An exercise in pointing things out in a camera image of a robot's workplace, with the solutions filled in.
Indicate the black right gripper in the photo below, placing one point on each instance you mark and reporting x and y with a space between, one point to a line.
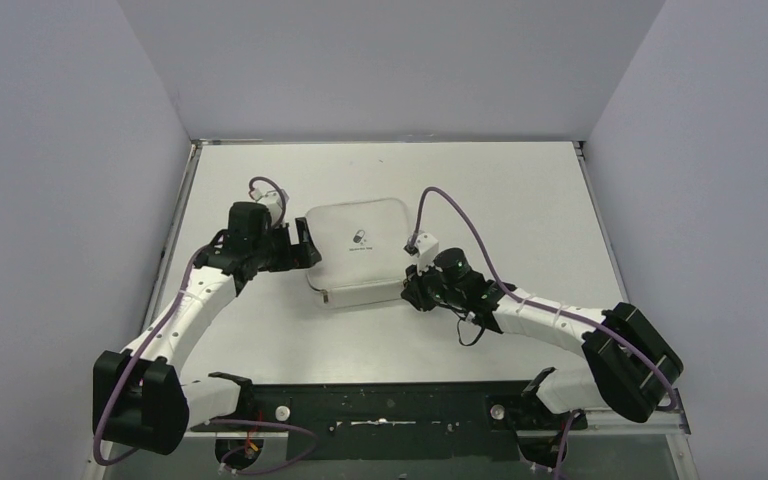
418 287

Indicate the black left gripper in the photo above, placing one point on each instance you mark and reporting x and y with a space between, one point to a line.
298 242

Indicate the grey storage box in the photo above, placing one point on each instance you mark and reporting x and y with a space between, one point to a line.
361 247

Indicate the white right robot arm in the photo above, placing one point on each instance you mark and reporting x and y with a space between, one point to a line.
629 367

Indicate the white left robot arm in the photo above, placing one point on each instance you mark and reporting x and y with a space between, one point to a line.
139 400

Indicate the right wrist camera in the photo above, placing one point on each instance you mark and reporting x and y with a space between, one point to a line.
423 248

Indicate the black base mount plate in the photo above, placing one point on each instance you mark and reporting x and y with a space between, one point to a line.
494 420

